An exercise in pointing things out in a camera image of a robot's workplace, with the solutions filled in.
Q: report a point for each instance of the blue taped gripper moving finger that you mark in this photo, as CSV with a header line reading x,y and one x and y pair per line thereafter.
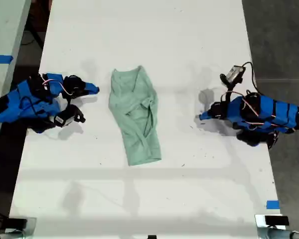
x,y
203,118

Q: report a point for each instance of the black gripper moving finger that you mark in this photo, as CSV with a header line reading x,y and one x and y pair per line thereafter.
x,y
81,93

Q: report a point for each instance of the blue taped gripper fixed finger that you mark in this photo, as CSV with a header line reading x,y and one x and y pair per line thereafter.
x,y
206,113
91,87

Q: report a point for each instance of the pale green t-shirt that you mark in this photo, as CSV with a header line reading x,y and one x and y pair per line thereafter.
x,y
135,117

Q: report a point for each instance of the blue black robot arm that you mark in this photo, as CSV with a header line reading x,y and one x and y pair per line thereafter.
x,y
30,104
266,114

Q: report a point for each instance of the long blue tape strip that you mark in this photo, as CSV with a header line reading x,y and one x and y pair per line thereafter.
x,y
0,59

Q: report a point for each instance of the grey side table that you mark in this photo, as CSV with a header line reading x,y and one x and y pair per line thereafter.
x,y
3,49

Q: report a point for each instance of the square blue tape piece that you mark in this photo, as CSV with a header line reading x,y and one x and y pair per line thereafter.
x,y
272,204

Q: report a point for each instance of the small black box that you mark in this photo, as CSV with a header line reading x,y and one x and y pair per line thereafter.
x,y
276,220
16,223

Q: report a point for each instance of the small black clip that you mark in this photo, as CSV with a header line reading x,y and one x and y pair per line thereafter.
x,y
152,237

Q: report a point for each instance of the short black camera stalk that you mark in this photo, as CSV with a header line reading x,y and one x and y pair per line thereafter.
x,y
69,101
228,83

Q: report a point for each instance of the black camera box with label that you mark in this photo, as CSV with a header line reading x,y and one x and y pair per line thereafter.
x,y
67,117

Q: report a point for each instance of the black camera box silver face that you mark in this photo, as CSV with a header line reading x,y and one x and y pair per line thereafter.
x,y
234,74

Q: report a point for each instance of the metal table clamp bracket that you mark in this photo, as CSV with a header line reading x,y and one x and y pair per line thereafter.
x,y
261,227
31,227

